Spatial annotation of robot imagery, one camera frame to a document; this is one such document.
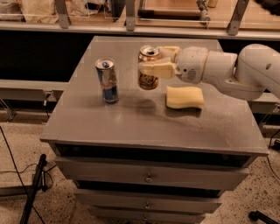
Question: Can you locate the grey drawer cabinet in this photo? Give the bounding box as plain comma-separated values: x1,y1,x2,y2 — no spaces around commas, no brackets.
41,37,268,224

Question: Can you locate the yellow sponge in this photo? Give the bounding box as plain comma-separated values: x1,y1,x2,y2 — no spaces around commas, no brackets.
166,87,204,109

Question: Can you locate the blue silver redbull can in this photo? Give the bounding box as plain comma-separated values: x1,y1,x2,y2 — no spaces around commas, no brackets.
95,58,118,103

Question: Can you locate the crushed orange soda can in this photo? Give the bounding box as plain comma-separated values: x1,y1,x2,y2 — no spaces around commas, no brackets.
138,45,161,90

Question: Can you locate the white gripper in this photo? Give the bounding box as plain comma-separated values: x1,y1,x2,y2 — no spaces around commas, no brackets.
139,46,209,84

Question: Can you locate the grey metal shelf rail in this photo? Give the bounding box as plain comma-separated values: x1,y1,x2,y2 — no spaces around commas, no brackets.
0,21,280,41

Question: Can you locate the black object floor corner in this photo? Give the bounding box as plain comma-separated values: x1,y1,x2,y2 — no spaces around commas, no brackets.
248,211,279,224

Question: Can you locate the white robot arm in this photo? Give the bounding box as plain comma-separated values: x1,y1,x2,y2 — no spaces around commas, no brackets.
138,44,280,101

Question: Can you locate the black floor cable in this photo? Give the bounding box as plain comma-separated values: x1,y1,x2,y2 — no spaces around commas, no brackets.
0,125,46,224

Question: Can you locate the black tripod leg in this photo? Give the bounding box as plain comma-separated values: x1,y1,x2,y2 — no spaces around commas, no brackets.
19,154,47,224

